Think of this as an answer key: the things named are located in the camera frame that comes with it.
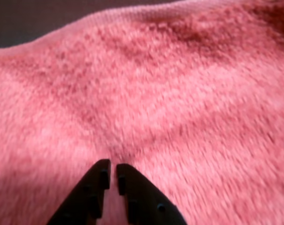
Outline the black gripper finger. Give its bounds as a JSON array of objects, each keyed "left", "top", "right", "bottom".
[
  {"left": 48, "top": 159, "right": 111, "bottom": 225},
  {"left": 117, "top": 163, "right": 188, "bottom": 225}
]

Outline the orange terry towel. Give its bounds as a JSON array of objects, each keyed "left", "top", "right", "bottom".
[{"left": 0, "top": 0, "right": 284, "bottom": 225}]

